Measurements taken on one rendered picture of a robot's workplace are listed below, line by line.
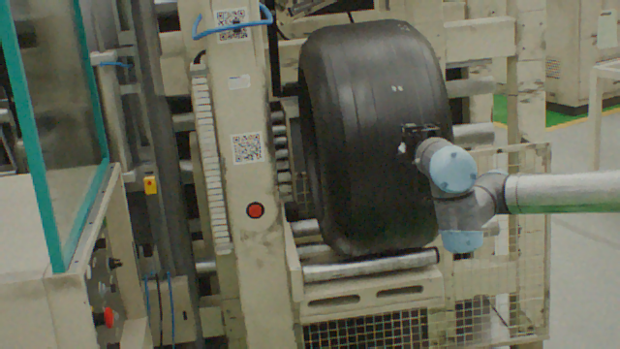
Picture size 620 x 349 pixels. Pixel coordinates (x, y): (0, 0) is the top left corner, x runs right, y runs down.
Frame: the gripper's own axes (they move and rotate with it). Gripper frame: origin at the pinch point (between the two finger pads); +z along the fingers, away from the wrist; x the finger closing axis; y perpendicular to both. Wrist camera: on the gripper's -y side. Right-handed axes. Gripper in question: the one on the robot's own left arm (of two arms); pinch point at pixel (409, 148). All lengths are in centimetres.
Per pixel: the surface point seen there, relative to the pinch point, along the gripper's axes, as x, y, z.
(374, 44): 2.8, 22.1, 14.2
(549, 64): -220, -34, 435
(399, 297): 1.3, -39.8, 15.9
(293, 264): 26.6, -27.3, 14.7
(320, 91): 16.7, 13.3, 9.6
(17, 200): 79, 1, -10
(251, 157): 33.3, -1.8, 21.4
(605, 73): -161, -19, 228
